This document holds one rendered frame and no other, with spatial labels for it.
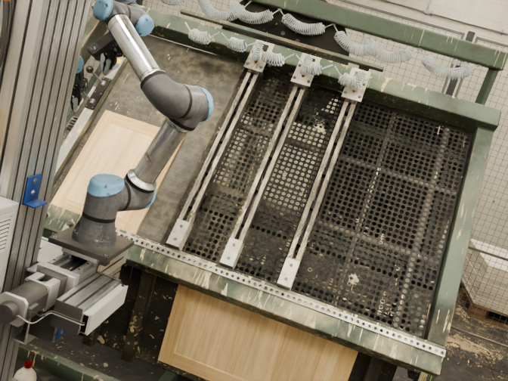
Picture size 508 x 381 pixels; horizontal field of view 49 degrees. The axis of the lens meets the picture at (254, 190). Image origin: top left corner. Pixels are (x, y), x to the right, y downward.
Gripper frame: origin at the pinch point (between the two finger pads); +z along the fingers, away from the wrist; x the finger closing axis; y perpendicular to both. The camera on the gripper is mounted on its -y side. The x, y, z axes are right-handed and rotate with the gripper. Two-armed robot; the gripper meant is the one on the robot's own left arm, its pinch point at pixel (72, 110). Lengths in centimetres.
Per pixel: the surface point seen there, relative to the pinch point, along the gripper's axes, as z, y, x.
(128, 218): 39, -14, -35
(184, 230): 33, -14, -63
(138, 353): 108, -35, -53
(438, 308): 32, -7, -177
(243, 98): 2, 54, -61
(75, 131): 23.7, 14.0, 9.2
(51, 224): 43, -30, -5
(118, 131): 22.2, 22.7, -9.2
